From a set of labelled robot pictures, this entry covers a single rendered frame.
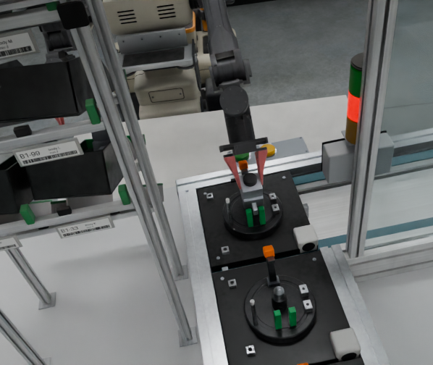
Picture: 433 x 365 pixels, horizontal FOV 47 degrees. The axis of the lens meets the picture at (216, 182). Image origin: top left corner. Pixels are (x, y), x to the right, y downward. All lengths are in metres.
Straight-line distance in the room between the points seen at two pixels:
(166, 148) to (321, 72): 1.94
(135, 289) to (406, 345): 0.62
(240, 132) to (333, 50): 2.55
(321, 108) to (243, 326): 0.85
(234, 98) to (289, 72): 2.38
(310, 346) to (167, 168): 0.73
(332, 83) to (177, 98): 1.60
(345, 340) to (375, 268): 0.25
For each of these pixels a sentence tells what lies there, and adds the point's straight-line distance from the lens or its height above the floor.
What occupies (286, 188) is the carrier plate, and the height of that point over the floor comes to 0.97.
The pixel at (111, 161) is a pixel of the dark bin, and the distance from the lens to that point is 0.84.
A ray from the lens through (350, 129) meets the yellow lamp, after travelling 0.90.
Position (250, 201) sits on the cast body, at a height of 1.06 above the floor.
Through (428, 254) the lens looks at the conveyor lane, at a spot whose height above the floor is 0.91.
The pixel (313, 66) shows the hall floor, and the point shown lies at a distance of 3.40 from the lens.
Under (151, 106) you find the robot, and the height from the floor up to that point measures 0.80.
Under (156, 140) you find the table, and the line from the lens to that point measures 1.60.
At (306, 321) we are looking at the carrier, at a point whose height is 0.99.
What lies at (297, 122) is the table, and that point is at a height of 0.86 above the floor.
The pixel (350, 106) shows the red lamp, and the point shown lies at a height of 1.34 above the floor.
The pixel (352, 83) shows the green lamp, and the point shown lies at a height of 1.38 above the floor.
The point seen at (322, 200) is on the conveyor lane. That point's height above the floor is 0.92.
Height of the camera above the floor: 1.87
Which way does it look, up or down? 45 degrees down
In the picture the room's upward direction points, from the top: 10 degrees counter-clockwise
